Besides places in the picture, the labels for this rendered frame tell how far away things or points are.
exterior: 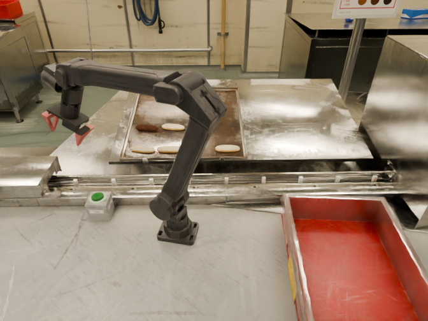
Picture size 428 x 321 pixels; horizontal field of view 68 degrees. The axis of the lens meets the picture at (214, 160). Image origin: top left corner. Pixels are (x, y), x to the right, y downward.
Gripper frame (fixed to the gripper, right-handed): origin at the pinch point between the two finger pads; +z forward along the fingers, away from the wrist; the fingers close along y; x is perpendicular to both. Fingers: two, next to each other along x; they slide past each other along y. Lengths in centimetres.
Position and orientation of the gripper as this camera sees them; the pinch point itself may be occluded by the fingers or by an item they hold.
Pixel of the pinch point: (65, 135)
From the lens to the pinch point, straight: 114.7
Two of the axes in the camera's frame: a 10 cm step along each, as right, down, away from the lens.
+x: 3.1, -5.1, 8.1
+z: -3.9, 7.1, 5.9
